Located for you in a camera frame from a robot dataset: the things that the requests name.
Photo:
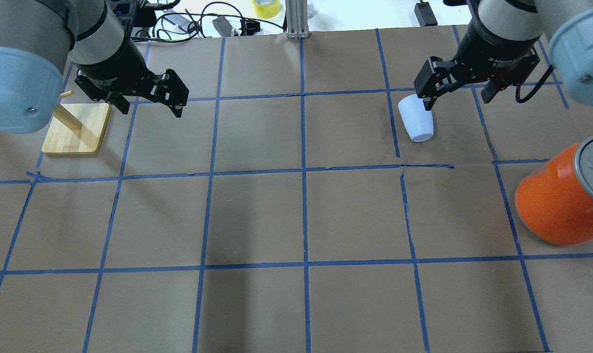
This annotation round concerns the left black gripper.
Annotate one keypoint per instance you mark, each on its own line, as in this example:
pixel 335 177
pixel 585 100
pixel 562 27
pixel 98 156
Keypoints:
pixel 114 63

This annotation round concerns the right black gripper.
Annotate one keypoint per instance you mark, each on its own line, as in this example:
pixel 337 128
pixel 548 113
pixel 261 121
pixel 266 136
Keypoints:
pixel 497 51

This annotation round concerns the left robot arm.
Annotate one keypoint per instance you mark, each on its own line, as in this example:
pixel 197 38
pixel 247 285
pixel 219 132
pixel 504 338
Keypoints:
pixel 38 38

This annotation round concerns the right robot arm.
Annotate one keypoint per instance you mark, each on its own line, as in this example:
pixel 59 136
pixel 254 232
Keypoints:
pixel 568 25

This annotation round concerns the wooden cup rack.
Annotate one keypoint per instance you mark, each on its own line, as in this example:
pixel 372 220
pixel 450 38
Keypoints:
pixel 76 128

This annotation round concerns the black power adapter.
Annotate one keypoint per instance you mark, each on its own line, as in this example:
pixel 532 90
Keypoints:
pixel 424 14

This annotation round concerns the yellow tape roll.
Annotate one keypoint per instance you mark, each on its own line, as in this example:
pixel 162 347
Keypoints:
pixel 266 9

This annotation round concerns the orange can container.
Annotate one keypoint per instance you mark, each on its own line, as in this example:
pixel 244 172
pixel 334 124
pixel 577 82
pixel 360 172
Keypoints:
pixel 555 202

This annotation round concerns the brown paper table cover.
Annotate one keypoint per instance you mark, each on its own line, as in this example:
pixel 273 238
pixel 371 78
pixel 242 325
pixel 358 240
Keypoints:
pixel 287 211

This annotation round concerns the aluminium frame post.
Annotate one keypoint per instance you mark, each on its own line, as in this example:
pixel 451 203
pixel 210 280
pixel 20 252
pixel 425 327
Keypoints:
pixel 296 16

